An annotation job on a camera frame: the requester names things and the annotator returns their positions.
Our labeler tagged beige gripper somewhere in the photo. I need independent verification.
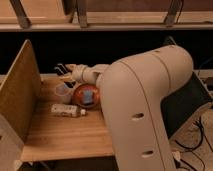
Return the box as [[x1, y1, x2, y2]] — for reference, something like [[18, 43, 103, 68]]
[[54, 63, 76, 88]]

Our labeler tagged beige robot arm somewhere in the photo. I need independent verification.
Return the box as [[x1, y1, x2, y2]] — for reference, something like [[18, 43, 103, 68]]
[[61, 45, 193, 171]]

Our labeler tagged translucent ceramic cup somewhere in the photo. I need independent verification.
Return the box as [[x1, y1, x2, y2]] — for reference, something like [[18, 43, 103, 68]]
[[54, 83, 73, 104]]

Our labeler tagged orange bowl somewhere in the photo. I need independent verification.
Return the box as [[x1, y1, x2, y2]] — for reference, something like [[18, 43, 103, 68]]
[[72, 84, 100, 109]]

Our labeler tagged blue sponge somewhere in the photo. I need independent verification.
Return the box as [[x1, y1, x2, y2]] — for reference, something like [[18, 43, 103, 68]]
[[83, 90, 93, 105]]

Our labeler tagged white plastic bottle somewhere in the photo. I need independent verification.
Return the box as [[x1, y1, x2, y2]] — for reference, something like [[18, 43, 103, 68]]
[[51, 104, 86, 118]]

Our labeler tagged left wooden side panel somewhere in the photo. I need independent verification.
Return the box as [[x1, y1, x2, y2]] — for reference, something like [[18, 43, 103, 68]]
[[0, 40, 41, 171]]

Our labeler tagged right dark side panel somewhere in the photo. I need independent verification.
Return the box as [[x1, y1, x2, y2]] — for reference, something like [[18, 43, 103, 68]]
[[160, 36, 213, 139]]

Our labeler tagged wooden shelf rail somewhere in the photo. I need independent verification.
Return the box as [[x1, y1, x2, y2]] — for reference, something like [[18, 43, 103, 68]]
[[0, 0, 213, 32]]

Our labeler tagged black floor cable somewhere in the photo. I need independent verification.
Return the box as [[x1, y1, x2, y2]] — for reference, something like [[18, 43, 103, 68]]
[[173, 116, 213, 171]]

